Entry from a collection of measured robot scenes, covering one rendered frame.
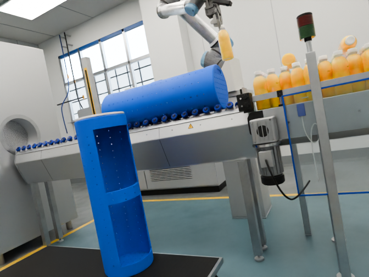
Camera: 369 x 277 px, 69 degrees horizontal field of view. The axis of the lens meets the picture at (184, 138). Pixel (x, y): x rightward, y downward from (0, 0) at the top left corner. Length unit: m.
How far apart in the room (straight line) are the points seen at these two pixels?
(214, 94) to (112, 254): 1.05
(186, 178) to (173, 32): 2.43
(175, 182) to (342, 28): 3.03
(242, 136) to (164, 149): 0.53
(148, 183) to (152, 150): 2.06
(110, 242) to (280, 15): 3.86
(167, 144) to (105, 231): 0.65
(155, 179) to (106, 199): 2.34
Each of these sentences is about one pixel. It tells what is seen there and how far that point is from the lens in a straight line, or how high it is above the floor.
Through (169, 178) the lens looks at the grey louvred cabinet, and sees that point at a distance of 3.67.
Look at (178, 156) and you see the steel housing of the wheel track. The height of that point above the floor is 0.70.
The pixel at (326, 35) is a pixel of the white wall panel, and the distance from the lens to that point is 4.40.
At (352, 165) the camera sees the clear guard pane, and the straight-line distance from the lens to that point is 1.43.
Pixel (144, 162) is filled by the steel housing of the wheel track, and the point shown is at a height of 0.69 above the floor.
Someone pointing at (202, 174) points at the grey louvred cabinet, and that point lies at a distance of 3.44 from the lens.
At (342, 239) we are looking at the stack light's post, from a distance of 1.42.
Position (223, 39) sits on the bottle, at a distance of 1.75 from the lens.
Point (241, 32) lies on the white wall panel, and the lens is 4.59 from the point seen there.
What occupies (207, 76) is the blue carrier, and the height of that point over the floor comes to 1.16.
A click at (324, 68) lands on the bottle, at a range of 1.54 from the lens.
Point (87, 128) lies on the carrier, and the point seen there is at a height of 0.97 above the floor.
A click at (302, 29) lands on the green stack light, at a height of 1.20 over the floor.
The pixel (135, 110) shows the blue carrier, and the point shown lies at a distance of 1.87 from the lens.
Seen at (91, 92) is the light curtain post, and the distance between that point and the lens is 2.72.
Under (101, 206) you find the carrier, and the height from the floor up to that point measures 0.55.
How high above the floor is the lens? 0.89
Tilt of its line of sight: 3 degrees down
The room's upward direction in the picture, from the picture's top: 11 degrees counter-clockwise
